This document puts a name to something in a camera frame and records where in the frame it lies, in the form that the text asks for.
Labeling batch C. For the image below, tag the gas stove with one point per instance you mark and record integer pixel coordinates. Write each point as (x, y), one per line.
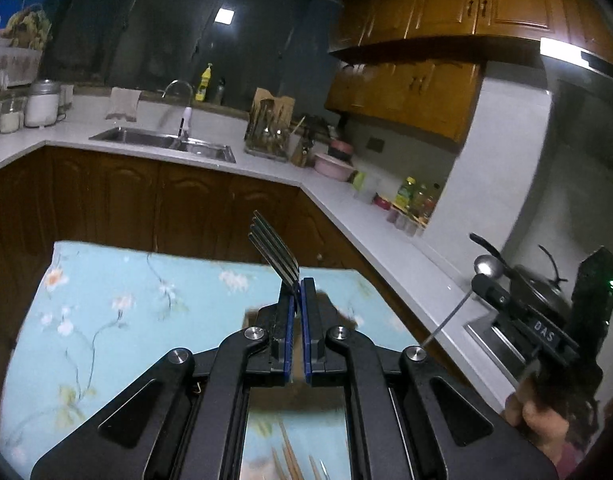
(507, 349)

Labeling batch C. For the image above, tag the dish drying rack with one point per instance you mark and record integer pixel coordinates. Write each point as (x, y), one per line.
(268, 129)

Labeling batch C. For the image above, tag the dark window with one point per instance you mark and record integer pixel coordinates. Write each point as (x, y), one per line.
(277, 45)

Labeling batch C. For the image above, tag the knife block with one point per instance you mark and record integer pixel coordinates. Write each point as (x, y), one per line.
(303, 149)

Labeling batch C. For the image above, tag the white pot with lid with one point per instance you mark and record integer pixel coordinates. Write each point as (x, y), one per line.
(42, 104)

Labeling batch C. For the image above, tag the range hood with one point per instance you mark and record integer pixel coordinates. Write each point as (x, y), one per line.
(581, 84)

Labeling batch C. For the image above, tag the wooden cabinets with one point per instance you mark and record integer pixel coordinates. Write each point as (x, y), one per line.
(138, 201)
(419, 63)

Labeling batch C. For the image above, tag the steel spoon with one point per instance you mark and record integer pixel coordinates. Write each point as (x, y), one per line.
(466, 294)

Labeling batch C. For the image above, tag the steel fork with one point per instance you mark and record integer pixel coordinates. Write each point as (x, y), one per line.
(275, 252)

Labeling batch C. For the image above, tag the glass jar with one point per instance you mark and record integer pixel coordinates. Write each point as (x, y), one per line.
(11, 115)

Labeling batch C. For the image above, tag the wooden chopstick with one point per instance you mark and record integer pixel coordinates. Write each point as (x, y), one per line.
(291, 461)
(315, 468)
(279, 469)

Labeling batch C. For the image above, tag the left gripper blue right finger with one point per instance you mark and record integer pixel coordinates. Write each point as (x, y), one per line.
(407, 417)

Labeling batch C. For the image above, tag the black wok with lid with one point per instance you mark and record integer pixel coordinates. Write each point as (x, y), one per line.
(525, 285)

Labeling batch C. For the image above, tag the yellow detergent bottle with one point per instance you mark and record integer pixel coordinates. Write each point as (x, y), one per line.
(204, 82)

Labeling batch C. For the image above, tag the steel sink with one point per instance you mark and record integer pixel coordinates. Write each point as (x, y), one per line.
(151, 139)

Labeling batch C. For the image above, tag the upper wooden cabinets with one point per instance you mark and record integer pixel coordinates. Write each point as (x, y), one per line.
(419, 63)

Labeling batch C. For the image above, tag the tropical fruit poster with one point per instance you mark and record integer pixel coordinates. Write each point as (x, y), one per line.
(21, 20)

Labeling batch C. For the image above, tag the yellow oil bottle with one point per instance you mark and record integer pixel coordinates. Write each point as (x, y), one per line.
(406, 193)

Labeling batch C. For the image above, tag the steel chopstick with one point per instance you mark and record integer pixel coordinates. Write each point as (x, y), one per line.
(325, 471)

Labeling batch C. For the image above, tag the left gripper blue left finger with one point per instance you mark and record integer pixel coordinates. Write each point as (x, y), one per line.
(185, 417)

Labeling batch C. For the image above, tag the floral blue tablecloth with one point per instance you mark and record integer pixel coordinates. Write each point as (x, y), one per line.
(101, 316)

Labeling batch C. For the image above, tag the person right hand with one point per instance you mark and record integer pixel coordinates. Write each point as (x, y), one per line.
(545, 428)

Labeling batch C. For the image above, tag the lower wooden cabinets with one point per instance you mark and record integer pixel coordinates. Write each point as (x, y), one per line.
(138, 201)

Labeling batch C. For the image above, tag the hanging dish cloth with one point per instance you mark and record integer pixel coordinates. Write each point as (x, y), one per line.
(123, 104)

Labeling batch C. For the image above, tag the pink basin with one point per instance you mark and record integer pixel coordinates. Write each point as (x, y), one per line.
(332, 167)

